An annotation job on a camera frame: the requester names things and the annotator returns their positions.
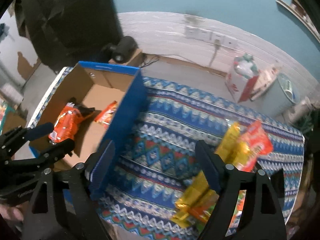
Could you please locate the thin black cable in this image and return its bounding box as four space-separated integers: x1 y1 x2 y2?
139 52 160 68

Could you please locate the blue patterned tablecloth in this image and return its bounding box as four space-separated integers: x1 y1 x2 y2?
27 66 305 240

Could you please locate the long yellow snack packet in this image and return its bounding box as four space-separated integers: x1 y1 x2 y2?
215 121 258 165

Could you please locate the grey plug with cable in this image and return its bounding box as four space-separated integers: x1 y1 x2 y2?
209 39 222 67

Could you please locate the red-orange snack packet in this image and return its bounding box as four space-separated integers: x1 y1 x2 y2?
235 120 273 172

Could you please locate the white green plastic bag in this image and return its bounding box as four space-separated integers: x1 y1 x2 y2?
234 54 258 78

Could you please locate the black round device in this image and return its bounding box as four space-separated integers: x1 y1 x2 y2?
104 36 138 63

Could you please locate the dark cabinet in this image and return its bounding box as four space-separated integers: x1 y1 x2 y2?
15 0 123 70

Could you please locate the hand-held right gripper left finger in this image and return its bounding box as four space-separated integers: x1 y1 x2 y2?
22 140 116 240

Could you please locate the large orange snack packet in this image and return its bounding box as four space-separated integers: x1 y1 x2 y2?
48 102 95 145

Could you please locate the small orange snack packet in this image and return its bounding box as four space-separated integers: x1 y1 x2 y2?
94 101 118 125

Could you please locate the dark green plant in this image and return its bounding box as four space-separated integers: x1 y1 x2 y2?
296 110 316 135

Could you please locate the blue cardboard box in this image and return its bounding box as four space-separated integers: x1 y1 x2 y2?
26 60 148 173

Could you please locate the person's left hand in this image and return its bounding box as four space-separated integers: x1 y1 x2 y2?
0 204 24 224

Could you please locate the white flat packaging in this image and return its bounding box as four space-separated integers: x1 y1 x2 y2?
250 64 283 102

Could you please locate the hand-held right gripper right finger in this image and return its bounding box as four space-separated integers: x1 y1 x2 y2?
194 140 287 240

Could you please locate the white red carton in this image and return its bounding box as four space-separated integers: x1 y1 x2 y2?
225 62 260 103

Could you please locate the white wall shelf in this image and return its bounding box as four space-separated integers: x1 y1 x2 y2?
276 0 320 40

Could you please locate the pale blue round bin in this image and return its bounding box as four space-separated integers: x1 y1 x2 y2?
260 73 300 117

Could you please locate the orange green snack packet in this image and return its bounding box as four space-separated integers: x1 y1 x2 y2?
190 190 244 230

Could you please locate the flat brown cardboard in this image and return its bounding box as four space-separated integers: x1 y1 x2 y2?
1 111 27 134

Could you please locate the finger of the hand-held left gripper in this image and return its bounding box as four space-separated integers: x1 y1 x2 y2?
0 123 54 155
5 139 75 178

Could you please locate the white wall socket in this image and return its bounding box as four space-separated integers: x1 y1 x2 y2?
211 32 225 45
197 29 212 42
224 36 238 49
184 26 198 39

